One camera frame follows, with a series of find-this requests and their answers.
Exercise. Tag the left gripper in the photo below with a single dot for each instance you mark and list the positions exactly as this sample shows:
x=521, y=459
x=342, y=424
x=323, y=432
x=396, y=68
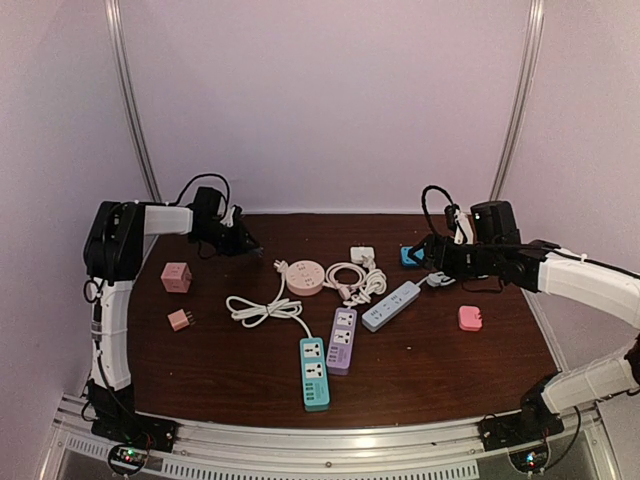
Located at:
x=238, y=246

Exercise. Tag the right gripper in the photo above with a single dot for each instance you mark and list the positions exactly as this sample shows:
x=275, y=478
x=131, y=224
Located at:
x=443, y=263

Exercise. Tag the blue white cube socket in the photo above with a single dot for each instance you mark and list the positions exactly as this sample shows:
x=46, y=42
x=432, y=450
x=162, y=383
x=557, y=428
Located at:
x=407, y=257

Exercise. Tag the pink round power strip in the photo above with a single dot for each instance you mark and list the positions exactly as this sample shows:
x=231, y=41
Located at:
x=305, y=278

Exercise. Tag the white square plug adapter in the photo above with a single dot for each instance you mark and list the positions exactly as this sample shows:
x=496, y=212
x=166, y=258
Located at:
x=361, y=255

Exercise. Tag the pink square plug adapter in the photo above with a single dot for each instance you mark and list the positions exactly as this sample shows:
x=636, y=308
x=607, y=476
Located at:
x=470, y=318

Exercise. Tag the pink cube socket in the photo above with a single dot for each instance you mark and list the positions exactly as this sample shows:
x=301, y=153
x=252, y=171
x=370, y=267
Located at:
x=176, y=277

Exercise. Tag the grey blue power strip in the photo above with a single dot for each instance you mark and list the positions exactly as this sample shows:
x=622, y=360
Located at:
x=390, y=306

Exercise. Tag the small pink plug adapter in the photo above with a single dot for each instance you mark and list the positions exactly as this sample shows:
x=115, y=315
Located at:
x=180, y=320

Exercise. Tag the purple power strip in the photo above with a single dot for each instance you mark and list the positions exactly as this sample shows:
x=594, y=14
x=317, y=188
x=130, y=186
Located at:
x=341, y=340

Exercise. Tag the teal power strip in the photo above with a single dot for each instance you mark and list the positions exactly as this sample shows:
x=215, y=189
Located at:
x=315, y=385

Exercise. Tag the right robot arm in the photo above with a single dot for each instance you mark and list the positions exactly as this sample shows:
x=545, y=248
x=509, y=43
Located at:
x=542, y=267

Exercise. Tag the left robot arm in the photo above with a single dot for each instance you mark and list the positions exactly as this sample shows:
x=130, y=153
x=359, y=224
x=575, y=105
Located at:
x=113, y=256

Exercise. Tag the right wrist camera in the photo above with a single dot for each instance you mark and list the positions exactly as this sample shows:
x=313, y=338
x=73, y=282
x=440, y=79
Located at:
x=491, y=222

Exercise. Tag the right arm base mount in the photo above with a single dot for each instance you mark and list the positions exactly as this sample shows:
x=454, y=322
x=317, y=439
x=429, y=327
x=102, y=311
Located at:
x=506, y=431

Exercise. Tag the front aluminium rail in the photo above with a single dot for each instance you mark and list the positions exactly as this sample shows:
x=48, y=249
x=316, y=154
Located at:
x=445, y=450

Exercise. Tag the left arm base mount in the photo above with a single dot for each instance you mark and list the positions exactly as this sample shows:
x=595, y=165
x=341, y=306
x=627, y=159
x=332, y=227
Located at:
x=145, y=432

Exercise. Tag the right aluminium frame post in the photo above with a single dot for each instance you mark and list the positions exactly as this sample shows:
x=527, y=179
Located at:
x=529, y=61

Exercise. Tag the aluminium frame post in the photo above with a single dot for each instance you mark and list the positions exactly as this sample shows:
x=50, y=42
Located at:
x=529, y=61
x=126, y=85

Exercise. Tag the left aluminium frame post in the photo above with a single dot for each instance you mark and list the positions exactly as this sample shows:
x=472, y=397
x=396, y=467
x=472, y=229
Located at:
x=126, y=85

